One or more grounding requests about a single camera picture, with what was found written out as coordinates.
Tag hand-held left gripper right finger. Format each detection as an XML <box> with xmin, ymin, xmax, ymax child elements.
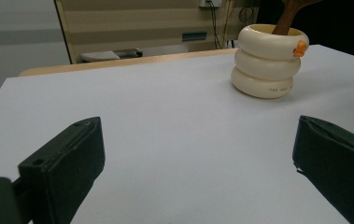
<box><xmin>291</xmin><ymin>115</ymin><xmax>354</xmax><ymax>224</ymax></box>

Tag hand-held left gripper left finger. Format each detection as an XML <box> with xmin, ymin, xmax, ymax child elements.
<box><xmin>18</xmin><ymin>116</ymin><xmax>106</xmax><ymax>224</ymax></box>

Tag cream ringed cup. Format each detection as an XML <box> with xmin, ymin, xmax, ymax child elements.
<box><xmin>230</xmin><ymin>23</ymin><xmax>310</xmax><ymax>100</ymax></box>

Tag brown wooden hairbrush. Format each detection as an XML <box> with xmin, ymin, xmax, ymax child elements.
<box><xmin>271</xmin><ymin>0</ymin><xmax>322</xmax><ymax>36</ymax></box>

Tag light wooden table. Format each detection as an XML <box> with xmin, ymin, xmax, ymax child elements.
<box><xmin>18</xmin><ymin>48</ymin><xmax>240</xmax><ymax>77</ymax></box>

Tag grey chair base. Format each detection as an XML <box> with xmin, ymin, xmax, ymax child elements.
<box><xmin>78</xmin><ymin>48</ymin><xmax>144</xmax><ymax>63</ymax></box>

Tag dark curtain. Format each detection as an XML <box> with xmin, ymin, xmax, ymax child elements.
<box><xmin>257</xmin><ymin>0</ymin><xmax>354</xmax><ymax>63</ymax></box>

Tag white cabinet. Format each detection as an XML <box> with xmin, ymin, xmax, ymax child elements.
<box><xmin>0</xmin><ymin>0</ymin><xmax>74</xmax><ymax>105</ymax></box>

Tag hanging desk cables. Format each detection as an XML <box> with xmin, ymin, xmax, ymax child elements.
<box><xmin>207</xmin><ymin>0</ymin><xmax>257</xmax><ymax>50</ymax></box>

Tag white wall socket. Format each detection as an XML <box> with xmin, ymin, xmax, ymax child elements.
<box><xmin>199</xmin><ymin>0</ymin><xmax>223</xmax><ymax>8</ymax></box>

